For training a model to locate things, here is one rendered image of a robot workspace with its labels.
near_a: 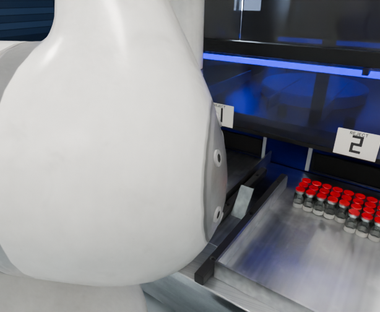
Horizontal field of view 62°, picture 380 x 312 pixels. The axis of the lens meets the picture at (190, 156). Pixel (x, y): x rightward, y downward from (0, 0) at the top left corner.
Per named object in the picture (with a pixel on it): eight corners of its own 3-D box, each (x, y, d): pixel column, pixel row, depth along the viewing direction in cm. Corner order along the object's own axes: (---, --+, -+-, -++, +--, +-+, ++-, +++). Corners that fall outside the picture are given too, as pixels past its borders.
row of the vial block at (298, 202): (294, 202, 72) (297, 184, 70) (382, 231, 63) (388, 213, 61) (291, 206, 71) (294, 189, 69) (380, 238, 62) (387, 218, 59)
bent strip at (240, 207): (239, 206, 71) (241, 184, 68) (251, 211, 70) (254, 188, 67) (205, 241, 61) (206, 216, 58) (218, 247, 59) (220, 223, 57)
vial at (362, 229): (356, 229, 64) (361, 210, 62) (368, 233, 63) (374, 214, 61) (354, 235, 62) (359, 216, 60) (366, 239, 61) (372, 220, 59)
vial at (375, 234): (368, 233, 63) (374, 215, 61) (380, 238, 62) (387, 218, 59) (366, 239, 61) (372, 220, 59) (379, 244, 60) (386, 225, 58)
